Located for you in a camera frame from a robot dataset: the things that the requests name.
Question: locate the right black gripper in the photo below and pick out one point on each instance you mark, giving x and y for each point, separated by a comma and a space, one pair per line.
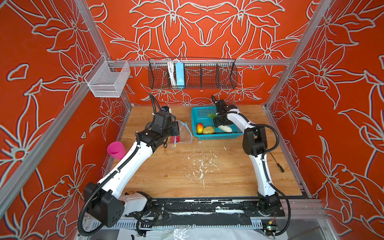
218, 123

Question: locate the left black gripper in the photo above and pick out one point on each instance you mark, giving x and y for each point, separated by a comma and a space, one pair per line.
175, 131

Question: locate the red apple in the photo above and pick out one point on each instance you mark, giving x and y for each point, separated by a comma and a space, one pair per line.
175, 139

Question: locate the yellow potato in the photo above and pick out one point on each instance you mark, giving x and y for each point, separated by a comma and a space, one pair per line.
208, 130

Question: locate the clear zip top bag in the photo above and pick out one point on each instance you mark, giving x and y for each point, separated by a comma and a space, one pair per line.
186, 136

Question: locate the red yellow mango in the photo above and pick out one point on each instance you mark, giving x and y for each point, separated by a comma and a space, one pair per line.
199, 128

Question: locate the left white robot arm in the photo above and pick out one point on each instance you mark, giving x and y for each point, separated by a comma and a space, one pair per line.
105, 201

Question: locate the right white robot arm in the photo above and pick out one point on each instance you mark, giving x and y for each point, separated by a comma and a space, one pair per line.
258, 141

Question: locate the teal plastic basket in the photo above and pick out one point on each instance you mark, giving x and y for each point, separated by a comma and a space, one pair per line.
200, 115

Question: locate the pink plastic cup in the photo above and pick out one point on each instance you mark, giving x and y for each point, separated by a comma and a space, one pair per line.
116, 150

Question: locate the light blue box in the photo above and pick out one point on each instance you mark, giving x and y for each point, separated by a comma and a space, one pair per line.
180, 75

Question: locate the black screwdriver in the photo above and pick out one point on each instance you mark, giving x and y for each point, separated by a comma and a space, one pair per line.
278, 164

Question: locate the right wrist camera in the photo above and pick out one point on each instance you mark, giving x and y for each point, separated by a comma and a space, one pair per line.
220, 103

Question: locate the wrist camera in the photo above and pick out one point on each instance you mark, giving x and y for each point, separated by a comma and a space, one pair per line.
163, 121
220, 103

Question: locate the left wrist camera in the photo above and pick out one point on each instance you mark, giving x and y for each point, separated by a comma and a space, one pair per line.
163, 121

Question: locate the black wire wall basket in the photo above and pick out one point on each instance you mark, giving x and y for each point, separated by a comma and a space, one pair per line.
200, 73

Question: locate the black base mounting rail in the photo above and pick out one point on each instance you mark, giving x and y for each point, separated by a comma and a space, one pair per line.
247, 206

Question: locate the clear plastic wall bin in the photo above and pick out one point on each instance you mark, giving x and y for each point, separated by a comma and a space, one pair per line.
107, 79

